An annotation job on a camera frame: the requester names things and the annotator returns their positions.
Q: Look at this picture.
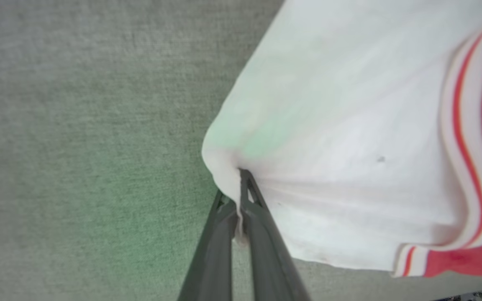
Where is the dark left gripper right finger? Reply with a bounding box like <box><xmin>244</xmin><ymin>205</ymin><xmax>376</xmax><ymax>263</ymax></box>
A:
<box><xmin>239</xmin><ymin>169</ymin><xmax>311</xmax><ymax>301</ymax></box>

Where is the red and white jersey garment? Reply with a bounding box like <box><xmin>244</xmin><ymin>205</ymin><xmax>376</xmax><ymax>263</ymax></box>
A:
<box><xmin>201</xmin><ymin>0</ymin><xmax>482</xmax><ymax>278</ymax></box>

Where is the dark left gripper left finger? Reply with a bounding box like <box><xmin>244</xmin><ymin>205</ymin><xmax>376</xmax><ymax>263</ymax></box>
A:
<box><xmin>177</xmin><ymin>190</ymin><xmax>238</xmax><ymax>301</ymax></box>

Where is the grey fabric sofa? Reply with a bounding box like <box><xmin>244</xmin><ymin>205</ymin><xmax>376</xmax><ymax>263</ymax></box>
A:
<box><xmin>0</xmin><ymin>0</ymin><xmax>482</xmax><ymax>301</ymax></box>

